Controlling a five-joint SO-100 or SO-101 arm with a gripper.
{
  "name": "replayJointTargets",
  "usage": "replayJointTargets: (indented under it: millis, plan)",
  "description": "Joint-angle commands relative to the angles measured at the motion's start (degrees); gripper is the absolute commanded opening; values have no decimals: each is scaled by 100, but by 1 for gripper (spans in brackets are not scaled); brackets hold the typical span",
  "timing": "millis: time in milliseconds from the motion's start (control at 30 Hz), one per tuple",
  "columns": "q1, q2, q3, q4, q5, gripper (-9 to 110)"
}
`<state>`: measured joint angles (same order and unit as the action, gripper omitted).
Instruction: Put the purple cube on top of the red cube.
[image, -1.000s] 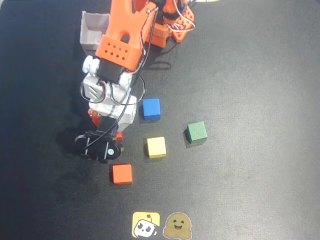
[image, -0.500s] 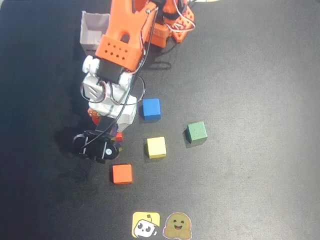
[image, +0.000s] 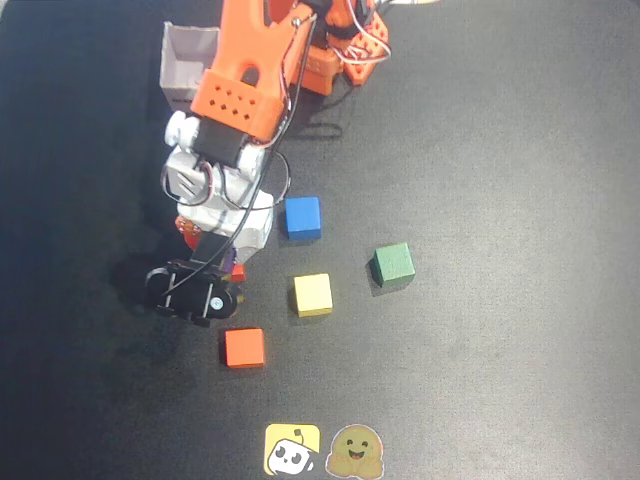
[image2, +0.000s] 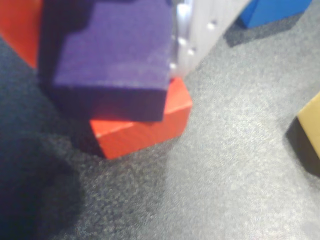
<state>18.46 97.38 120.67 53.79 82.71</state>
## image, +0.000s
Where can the green wooden cube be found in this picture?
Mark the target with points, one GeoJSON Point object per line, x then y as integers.
{"type": "Point", "coordinates": [393, 264]}

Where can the white cardboard box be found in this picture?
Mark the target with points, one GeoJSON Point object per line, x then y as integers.
{"type": "Point", "coordinates": [187, 60]}

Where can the yellow wooden cube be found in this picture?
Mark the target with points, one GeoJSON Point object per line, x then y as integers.
{"type": "Point", "coordinates": [313, 294]}

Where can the orange wooden cube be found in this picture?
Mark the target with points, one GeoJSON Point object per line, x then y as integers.
{"type": "Point", "coordinates": [244, 347]}

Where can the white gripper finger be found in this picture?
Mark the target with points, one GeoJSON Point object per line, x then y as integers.
{"type": "Point", "coordinates": [252, 245]}

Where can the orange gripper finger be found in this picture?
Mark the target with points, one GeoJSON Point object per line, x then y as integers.
{"type": "Point", "coordinates": [188, 232]}

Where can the red wooden cube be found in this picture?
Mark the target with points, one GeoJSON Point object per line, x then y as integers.
{"type": "Point", "coordinates": [239, 273]}

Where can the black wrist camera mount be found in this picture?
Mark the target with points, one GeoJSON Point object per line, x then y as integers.
{"type": "Point", "coordinates": [192, 295]}

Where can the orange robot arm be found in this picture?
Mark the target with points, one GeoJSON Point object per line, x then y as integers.
{"type": "Point", "coordinates": [250, 60]}

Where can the black felt mat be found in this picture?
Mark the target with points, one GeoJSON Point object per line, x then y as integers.
{"type": "Point", "coordinates": [500, 250]}

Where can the orange robot base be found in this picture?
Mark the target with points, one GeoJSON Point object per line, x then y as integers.
{"type": "Point", "coordinates": [350, 45]}

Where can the yellow robot face sticker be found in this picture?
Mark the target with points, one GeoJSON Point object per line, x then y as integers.
{"type": "Point", "coordinates": [291, 449]}

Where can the blue wooden cube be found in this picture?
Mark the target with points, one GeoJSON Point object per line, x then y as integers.
{"type": "Point", "coordinates": [302, 217]}

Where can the hugging face emoji sticker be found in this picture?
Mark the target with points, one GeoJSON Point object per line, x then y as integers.
{"type": "Point", "coordinates": [356, 450]}

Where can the purple wooden cube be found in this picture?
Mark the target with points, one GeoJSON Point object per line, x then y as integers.
{"type": "Point", "coordinates": [229, 259]}

